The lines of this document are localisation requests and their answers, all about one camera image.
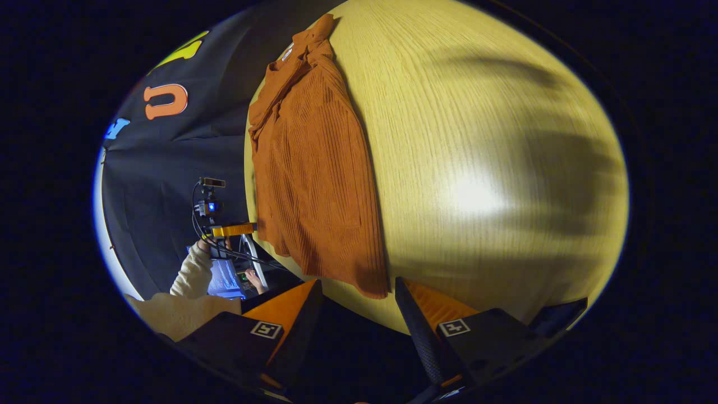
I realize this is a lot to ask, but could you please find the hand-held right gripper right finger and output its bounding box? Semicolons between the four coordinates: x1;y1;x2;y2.
394;277;542;393

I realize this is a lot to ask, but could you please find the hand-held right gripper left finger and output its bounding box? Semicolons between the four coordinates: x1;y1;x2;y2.
174;279;324;393

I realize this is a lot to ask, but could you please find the rust orange knit garment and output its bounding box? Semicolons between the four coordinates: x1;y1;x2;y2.
248;14;389;300

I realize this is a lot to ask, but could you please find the white stand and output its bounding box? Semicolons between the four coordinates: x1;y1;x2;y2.
240;234;269;290

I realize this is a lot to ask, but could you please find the laptop with blue screen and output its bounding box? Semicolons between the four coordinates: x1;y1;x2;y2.
206;258;246;299

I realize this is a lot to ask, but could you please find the orange clamp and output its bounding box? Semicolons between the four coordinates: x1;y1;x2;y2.
211;223;256;238

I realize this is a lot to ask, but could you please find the black backdrop cloth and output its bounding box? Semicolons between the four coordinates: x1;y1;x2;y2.
101;0;348;301

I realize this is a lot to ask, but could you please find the black camera on stand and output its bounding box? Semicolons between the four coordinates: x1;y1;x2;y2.
194;177;226;221

